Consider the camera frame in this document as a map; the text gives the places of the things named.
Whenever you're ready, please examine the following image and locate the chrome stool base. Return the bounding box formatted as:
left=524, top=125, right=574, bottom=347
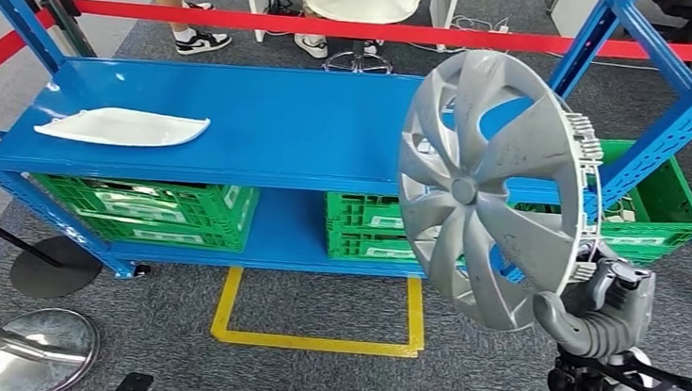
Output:
left=322, top=37, right=396, bottom=77

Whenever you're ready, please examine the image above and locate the grey plastic wheel hubcap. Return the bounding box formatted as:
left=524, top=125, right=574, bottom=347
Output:
left=383, top=42, right=617, bottom=340

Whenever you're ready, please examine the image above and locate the chrome stanchion with round base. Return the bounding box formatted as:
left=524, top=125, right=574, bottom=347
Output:
left=0, top=303, right=104, bottom=391

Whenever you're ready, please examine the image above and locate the chrome stanchion post black top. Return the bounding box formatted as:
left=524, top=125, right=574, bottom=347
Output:
left=22, top=0, right=103, bottom=61

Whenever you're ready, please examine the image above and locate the black robot body part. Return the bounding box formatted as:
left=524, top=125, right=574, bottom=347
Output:
left=107, top=370, right=154, bottom=391

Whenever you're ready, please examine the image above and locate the blue metal shelf rack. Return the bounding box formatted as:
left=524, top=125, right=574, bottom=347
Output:
left=0, top=0, right=692, bottom=330

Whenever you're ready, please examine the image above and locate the black stanchion with round base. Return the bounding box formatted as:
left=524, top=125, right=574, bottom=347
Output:
left=0, top=200, right=109, bottom=305

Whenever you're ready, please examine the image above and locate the green plastic crate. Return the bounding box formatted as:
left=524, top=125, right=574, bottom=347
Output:
left=320, top=189, right=441, bottom=269
left=504, top=130, right=692, bottom=270
left=26, top=167, right=261, bottom=256

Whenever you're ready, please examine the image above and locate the white cabinet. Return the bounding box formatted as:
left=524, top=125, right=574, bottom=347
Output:
left=547, top=0, right=609, bottom=42

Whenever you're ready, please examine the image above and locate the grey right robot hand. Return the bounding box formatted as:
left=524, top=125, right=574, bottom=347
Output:
left=528, top=251, right=659, bottom=365

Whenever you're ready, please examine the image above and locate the white plastic car trim part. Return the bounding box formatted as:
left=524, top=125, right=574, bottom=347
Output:
left=32, top=100, right=212, bottom=155

